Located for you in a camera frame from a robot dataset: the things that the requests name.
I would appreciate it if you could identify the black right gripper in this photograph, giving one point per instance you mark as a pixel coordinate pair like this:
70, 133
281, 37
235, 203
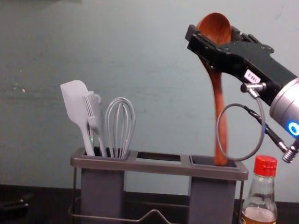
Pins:
258, 64

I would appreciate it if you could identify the clear glass sauce bottle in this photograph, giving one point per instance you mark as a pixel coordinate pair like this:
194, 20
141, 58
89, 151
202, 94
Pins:
261, 195

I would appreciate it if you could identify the brown wooden spoon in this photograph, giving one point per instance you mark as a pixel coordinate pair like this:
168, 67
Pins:
214, 26

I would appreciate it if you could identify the grey plastic utensil bin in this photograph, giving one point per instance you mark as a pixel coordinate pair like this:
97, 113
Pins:
102, 191
211, 201

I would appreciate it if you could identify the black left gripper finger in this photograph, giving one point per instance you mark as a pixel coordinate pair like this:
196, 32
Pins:
7, 205

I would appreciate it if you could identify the pale grey slotted turner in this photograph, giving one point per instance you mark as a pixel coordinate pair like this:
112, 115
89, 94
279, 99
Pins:
93, 115

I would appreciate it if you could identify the pale grey silicone spatula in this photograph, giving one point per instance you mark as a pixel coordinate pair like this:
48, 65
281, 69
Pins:
73, 100

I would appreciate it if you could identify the pale grey whisk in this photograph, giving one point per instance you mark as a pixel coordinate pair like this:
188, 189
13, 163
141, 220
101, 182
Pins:
119, 130

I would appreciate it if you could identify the black table cloth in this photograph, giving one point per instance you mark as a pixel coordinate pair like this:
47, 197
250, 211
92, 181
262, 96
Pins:
42, 202

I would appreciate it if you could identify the red bottle cap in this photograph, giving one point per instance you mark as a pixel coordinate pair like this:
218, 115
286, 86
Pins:
265, 165

